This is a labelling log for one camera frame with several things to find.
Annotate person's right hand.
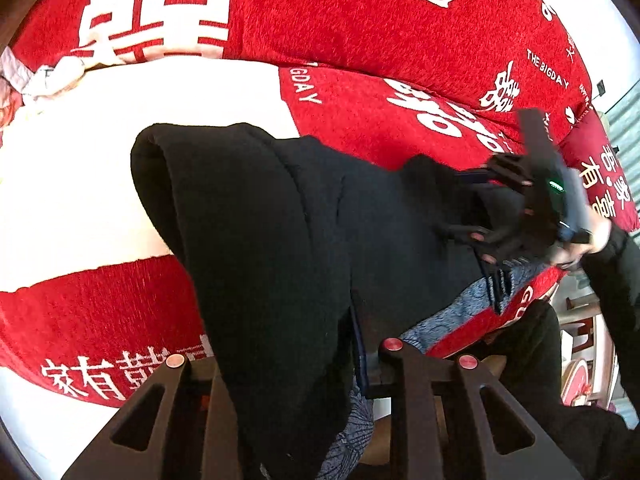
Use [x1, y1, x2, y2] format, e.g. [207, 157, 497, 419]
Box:
[552, 204, 615, 272]

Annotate person's leg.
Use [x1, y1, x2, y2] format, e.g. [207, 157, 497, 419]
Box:
[492, 302, 640, 480]

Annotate white crumpled cloth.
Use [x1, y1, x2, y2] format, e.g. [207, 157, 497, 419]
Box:
[25, 54, 87, 100]

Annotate blue-grey leaf pattern sheet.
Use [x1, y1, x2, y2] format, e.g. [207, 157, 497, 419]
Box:
[320, 254, 553, 480]

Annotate red round object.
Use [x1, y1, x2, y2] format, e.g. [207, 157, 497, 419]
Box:
[561, 360, 595, 407]

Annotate person's right forearm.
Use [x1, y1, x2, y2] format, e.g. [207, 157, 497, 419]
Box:
[580, 224, 640, 368]

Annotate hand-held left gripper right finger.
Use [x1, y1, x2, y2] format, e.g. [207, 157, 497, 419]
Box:
[350, 290, 587, 480]

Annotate red printed blanket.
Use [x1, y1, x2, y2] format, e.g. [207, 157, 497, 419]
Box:
[0, 0, 603, 413]

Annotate red printed pillow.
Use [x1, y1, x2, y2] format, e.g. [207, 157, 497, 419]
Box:
[559, 109, 640, 232]

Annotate pink cloth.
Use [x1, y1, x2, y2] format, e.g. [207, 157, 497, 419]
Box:
[0, 49, 32, 128]

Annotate wooden chair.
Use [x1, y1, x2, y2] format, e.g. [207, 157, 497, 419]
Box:
[556, 291, 622, 413]

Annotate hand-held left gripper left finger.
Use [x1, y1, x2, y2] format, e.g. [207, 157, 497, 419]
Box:
[60, 353, 242, 480]

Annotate black pants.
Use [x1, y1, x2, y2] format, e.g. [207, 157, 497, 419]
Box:
[131, 122, 528, 480]

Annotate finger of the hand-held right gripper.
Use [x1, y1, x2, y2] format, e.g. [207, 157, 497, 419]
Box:
[436, 222, 548, 317]
[456, 152, 540, 197]

